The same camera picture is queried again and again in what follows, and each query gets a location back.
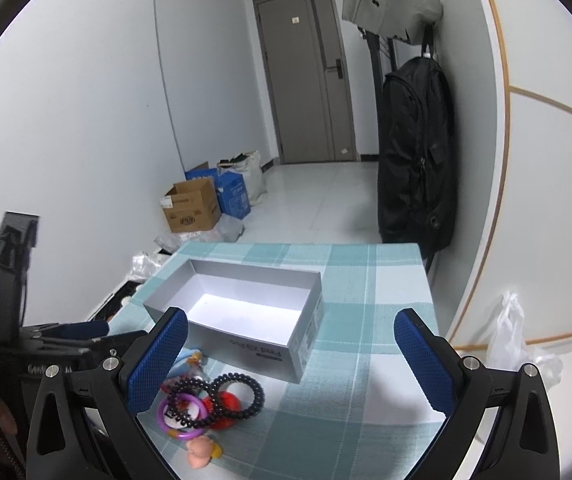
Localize brown cardboard box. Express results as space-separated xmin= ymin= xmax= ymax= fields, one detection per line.
xmin=160 ymin=178 xmax=221 ymax=233

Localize black backpack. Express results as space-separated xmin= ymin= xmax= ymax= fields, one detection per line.
xmin=377 ymin=55 xmax=458 ymax=256

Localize white sack with black items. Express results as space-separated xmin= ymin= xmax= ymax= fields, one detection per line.
xmin=216 ymin=151 xmax=267 ymax=207

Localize white round pin badge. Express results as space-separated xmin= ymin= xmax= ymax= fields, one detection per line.
xmin=162 ymin=400 xmax=205 ymax=429

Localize clear plastic wrapped package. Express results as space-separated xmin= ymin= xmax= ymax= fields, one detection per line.
xmin=126 ymin=252 xmax=170 ymax=284

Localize teal plaid tablecloth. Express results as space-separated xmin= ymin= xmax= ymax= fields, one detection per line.
xmin=110 ymin=243 xmax=443 ymax=479

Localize white plastic bag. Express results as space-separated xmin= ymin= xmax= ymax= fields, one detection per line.
xmin=484 ymin=292 xmax=563 ymax=390

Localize grey plastic parcel bags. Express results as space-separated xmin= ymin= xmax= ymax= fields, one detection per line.
xmin=155 ymin=214 xmax=245 ymax=254

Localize grey phone box lid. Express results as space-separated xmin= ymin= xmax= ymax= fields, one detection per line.
xmin=144 ymin=259 xmax=324 ymax=384

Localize purple plastic bracelet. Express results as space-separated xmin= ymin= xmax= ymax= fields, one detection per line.
xmin=155 ymin=391 xmax=209 ymax=442

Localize blue cardboard box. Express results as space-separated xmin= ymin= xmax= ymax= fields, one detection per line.
xmin=185 ymin=167 xmax=251 ymax=220

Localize black spiral hair tie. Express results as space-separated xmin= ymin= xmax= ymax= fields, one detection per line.
xmin=207 ymin=372 xmax=265 ymax=418
xmin=165 ymin=378 xmax=212 ymax=430

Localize grey door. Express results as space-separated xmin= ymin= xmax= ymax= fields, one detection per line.
xmin=253 ymin=0 xmax=357 ymax=165

